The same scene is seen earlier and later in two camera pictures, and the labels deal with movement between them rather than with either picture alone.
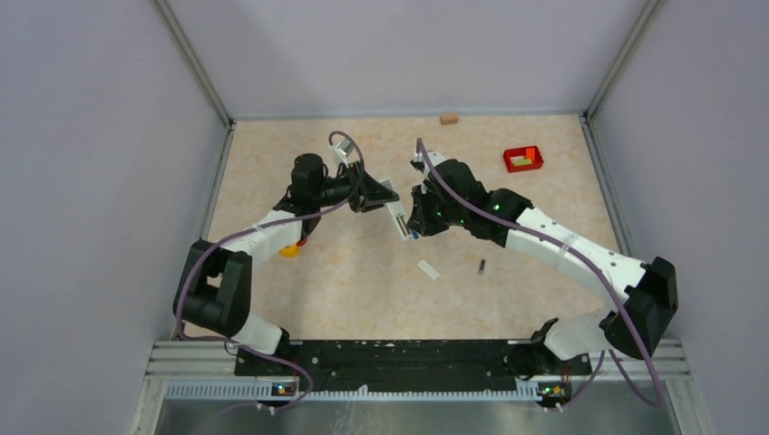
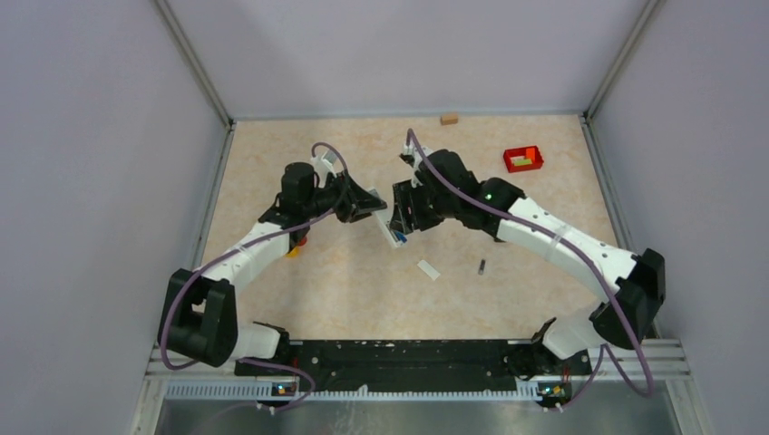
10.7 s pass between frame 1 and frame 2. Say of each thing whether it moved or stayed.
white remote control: moved
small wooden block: stayed
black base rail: stayed
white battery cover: stayed
